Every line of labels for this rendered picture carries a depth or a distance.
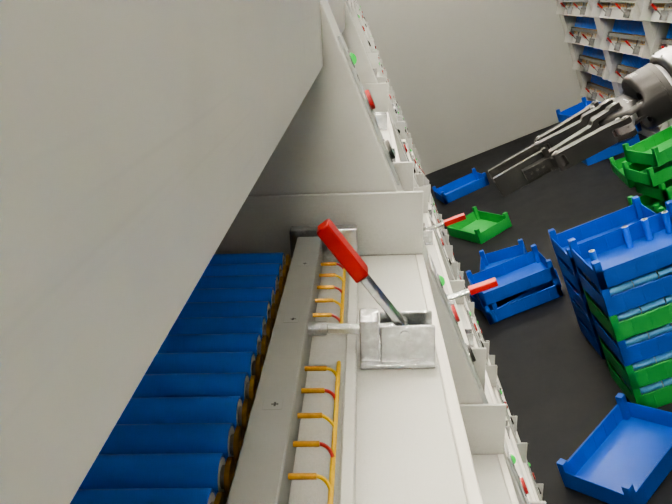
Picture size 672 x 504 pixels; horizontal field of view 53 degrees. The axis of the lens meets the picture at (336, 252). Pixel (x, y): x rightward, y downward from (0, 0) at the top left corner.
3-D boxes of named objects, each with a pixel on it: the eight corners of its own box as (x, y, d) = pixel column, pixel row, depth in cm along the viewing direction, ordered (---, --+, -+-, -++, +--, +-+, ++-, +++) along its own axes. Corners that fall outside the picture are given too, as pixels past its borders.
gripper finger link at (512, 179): (551, 169, 87) (552, 170, 86) (502, 196, 88) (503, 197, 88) (540, 149, 86) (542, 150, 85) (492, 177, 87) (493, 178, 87)
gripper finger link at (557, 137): (612, 99, 85) (611, 97, 86) (530, 141, 89) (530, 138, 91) (625, 125, 86) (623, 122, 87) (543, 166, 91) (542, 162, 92)
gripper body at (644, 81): (640, 58, 87) (574, 97, 89) (667, 65, 79) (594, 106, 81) (662, 108, 89) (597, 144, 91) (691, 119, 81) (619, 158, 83)
